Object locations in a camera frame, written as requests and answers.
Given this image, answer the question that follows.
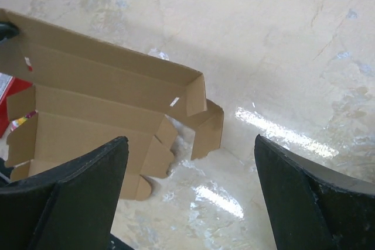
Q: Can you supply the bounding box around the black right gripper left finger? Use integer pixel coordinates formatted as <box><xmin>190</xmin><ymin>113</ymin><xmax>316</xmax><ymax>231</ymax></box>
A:
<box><xmin>1</xmin><ymin>136</ymin><xmax>129</xmax><ymax>249</ymax></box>

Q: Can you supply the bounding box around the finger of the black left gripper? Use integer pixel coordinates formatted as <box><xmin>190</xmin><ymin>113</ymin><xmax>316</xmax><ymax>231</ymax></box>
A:
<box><xmin>0</xmin><ymin>22</ymin><xmax>19</xmax><ymax>42</ymax></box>

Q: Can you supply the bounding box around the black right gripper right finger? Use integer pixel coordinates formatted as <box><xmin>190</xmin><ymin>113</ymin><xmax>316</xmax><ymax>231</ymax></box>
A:
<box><xmin>254</xmin><ymin>135</ymin><xmax>374</xmax><ymax>249</ymax></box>

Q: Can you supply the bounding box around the brown cardboard box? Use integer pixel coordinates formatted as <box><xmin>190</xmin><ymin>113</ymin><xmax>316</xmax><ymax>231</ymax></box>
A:
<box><xmin>1</xmin><ymin>9</ymin><xmax>224</xmax><ymax>201</ymax></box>

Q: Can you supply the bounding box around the red rectangular packet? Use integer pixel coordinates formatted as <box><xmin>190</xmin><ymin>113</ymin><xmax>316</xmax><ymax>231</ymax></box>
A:
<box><xmin>0</xmin><ymin>74</ymin><xmax>33</xmax><ymax>139</ymax></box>

